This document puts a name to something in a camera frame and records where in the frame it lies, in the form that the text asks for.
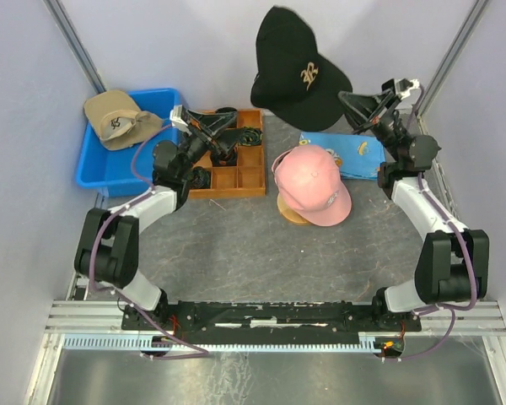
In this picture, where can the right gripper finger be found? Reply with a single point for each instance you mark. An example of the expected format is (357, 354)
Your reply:
(358, 109)
(380, 101)

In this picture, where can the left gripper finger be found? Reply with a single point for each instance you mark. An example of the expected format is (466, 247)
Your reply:
(212, 123)
(229, 139)

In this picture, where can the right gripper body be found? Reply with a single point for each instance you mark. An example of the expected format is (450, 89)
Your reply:
(384, 121)

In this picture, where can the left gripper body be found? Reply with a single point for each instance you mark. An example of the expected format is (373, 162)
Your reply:
(201, 140)

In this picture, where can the blue astronaut print cloth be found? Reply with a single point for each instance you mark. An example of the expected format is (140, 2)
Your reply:
(357, 156)

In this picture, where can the black cap white lining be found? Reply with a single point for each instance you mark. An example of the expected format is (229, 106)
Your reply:
(294, 81)

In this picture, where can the pink cap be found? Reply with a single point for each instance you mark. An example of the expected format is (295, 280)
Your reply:
(309, 182)

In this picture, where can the beige cap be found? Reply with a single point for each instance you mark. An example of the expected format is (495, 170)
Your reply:
(118, 121)

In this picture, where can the wooden hat stand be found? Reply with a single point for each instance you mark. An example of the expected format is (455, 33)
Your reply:
(290, 215)

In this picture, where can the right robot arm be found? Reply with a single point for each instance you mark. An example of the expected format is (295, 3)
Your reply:
(452, 269)

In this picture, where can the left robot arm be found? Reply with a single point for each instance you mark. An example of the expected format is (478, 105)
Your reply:
(108, 248)

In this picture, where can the rolled black belt top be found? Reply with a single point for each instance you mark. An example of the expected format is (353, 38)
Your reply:
(227, 110)

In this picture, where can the rolled black brown belt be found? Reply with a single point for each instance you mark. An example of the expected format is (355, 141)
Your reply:
(220, 160)

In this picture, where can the rolled green black belt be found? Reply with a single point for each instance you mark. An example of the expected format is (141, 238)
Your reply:
(250, 137)

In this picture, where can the rolled dark green belt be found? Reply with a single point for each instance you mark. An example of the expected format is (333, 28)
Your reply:
(199, 178)

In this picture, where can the wooden compartment tray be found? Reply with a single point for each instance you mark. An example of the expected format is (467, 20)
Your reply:
(248, 177)

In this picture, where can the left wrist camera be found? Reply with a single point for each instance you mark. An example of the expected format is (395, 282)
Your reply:
(179, 118)

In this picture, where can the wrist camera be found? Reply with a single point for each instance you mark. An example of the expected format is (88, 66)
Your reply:
(404, 87)
(179, 118)

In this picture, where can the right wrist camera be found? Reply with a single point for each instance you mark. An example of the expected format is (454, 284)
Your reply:
(404, 87)

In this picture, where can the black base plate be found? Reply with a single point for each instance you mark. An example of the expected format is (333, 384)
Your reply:
(257, 323)

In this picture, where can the blue cable duct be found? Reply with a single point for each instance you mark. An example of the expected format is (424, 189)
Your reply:
(147, 343)

